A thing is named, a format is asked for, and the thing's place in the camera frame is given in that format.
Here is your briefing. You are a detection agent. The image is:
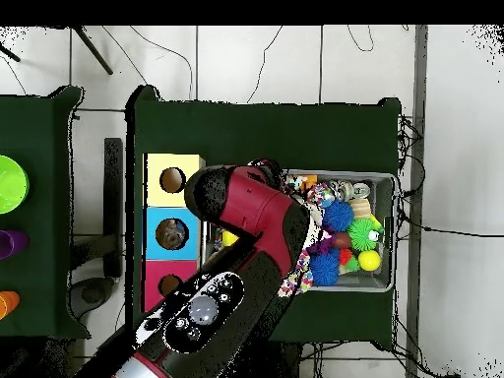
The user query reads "black tripod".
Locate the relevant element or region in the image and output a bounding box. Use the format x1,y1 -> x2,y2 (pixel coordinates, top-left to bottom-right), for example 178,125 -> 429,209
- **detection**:
0,25 -> 114,76

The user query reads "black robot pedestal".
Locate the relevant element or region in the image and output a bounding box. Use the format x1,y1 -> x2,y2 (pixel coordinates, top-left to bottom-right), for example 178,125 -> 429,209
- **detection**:
271,340 -> 304,378

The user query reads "plain yellow ball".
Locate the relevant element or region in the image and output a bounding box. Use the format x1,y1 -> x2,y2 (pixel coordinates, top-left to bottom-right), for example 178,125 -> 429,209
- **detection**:
357,248 -> 382,273

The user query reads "orange cup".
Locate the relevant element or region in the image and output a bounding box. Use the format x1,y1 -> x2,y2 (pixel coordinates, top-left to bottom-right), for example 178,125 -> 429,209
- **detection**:
0,289 -> 22,321

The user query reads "silver mesh bin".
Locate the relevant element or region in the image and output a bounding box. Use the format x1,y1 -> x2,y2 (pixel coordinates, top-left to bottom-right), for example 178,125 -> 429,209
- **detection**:
201,166 -> 396,293

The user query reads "dark green tablecloth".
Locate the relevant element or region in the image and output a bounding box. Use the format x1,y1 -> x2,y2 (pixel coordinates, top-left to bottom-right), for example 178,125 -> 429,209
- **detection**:
0,85 -> 93,341
124,84 -> 403,348

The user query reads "wooden three-hole box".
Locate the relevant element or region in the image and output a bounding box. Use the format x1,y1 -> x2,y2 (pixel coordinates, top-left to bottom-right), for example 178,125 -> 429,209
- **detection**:
141,152 -> 207,314

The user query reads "purple spiky monster toy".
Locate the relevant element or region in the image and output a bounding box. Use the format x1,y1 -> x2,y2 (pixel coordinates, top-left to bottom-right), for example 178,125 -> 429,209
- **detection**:
308,234 -> 336,256

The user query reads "polka dot cloth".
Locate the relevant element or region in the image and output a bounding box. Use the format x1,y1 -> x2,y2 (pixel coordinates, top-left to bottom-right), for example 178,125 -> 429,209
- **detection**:
277,251 -> 315,297

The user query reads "thin black floor cable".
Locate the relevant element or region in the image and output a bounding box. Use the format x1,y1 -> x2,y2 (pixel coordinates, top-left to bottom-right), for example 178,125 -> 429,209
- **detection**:
397,214 -> 504,238

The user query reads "black panel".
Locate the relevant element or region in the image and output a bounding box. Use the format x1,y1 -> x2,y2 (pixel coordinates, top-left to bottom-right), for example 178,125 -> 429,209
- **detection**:
102,136 -> 124,279

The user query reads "lime green bowl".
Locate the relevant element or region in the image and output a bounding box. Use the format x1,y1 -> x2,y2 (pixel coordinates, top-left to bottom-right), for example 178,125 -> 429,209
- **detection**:
0,154 -> 31,216

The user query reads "purple cup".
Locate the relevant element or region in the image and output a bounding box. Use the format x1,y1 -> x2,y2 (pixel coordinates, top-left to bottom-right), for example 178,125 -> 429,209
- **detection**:
0,228 -> 31,260

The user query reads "green spiky monster toy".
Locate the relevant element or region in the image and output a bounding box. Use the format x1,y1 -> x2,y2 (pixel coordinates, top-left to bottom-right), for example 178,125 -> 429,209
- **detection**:
347,217 -> 385,252

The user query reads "blue spiky ball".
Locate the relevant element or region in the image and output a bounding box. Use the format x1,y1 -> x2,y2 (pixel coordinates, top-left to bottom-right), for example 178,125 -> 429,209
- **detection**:
308,249 -> 341,287

